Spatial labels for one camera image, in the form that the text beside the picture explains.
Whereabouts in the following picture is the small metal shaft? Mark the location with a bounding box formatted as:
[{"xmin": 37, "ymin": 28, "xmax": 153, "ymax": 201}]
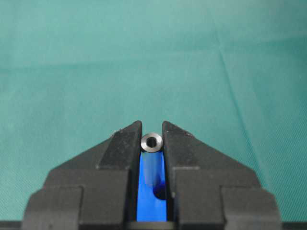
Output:
[{"xmin": 140, "ymin": 133, "xmax": 164, "ymax": 187}]

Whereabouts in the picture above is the blue plastic gear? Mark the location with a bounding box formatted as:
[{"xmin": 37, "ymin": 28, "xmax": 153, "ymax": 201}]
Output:
[{"xmin": 137, "ymin": 152, "xmax": 166, "ymax": 222}]

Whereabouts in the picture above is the green table cloth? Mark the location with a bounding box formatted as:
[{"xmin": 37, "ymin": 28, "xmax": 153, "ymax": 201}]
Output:
[{"xmin": 0, "ymin": 0, "xmax": 307, "ymax": 222}]

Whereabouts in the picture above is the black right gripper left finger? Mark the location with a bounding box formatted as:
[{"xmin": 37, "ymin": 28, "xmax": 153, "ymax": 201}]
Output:
[{"xmin": 22, "ymin": 121, "xmax": 142, "ymax": 230}]

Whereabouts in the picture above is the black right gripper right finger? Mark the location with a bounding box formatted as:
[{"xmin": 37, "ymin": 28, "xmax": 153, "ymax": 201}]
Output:
[{"xmin": 162, "ymin": 121, "xmax": 282, "ymax": 230}]

